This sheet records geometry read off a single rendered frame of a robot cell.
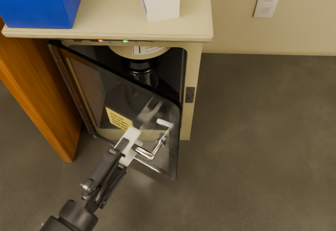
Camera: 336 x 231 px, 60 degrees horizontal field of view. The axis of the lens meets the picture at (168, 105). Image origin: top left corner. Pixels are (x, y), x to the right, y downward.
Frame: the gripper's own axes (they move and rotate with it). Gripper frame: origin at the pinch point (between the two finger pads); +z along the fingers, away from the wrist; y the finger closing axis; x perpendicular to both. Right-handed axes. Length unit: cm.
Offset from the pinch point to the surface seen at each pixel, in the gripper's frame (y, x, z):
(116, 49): 12.7, 11.5, 14.2
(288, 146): -26, -36, 35
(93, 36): 30.4, 3.7, 1.7
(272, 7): -5, -12, 71
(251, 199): -26.0, -31.6, 12.4
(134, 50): 13.7, 7.2, 15.1
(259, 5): -4, -7, 69
